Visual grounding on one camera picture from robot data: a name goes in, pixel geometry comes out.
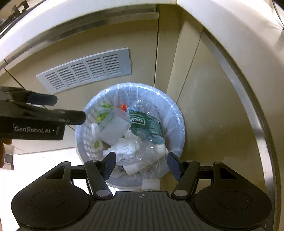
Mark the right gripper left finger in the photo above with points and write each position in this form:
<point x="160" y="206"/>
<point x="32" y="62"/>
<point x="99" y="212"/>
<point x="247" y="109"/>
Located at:
<point x="98" y="172"/>

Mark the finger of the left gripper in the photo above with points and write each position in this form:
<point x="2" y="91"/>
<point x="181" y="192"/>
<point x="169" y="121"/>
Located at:
<point x="42" y="99"/>
<point x="62" y="116"/>

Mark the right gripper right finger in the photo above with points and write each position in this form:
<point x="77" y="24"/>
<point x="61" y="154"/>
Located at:
<point x="185" y="172"/>

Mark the red white wrapper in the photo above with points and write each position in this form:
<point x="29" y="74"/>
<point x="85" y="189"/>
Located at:
<point x="124" y="108"/>

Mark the clear plastic bottle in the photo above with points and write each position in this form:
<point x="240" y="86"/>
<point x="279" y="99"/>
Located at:
<point x="145" y="123"/>

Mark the green wrapper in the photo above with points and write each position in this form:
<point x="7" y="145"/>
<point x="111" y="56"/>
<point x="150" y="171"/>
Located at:
<point x="103" y="111"/>

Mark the white paper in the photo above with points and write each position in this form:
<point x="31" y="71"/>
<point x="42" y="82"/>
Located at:
<point x="126" y="150"/>

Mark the clear plastic container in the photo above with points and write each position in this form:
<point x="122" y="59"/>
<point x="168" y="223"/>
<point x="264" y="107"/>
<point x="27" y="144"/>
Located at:
<point x="113" y="127"/>

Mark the white trash bin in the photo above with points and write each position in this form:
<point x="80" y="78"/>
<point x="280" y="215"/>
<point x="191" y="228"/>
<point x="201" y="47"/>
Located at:
<point x="137" y="174"/>

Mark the left hand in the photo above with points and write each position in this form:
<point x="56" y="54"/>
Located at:
<point x="2" y="150"/>

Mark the grey cabinet vent grille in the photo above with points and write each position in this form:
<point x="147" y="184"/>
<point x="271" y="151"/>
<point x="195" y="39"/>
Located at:
<point x="86" y="70"/>

